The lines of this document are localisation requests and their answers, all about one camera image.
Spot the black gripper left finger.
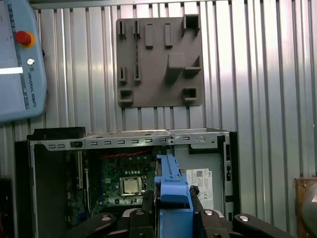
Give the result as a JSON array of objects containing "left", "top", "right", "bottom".
[{"left": 64, "top": 189, "right": 157, "bottom": 238}]

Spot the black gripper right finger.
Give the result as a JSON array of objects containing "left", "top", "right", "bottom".
[{"left": 189, "top": 184, "right": 297, "bottom": 238}]

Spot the hard disk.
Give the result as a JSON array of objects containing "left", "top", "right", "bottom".
[{"left": 153, "top": 153, "right": 194, "bottom": 238}]

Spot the silver CPU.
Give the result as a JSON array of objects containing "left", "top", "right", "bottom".
[{"left": 120, "top": 177, "right": 142, "bottom": 196}]

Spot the green motherboard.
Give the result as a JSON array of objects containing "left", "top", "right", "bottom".
[{"left": 65, "top": 148, "right": 159, "bottom": 224}]

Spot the grey power supply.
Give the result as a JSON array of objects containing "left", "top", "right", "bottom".
[{"left": 170, "top": 146, "right": 227, "bottom": 216}]

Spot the black PC case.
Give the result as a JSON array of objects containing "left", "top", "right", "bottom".
[{"left": 14, "top": 126, "right": 241, "bottom": 238}]

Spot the grey parts rack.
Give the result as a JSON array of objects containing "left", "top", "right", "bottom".
[{"left": 115, "top": 14, "right": 205, "bottom": 109}]

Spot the RAM stick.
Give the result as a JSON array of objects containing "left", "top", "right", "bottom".
[{"left": 133, "top": 21, "right": 140, "bottom": 82}]

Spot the pale blue teach pendant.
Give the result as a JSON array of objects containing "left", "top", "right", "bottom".
[{"left": 0, "top": 0, "right": 48, "bottom": 124}]

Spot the red twisted wire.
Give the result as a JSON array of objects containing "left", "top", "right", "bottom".
[{"left": 98, "top": 148, "right": 152, "bottom": 159}]

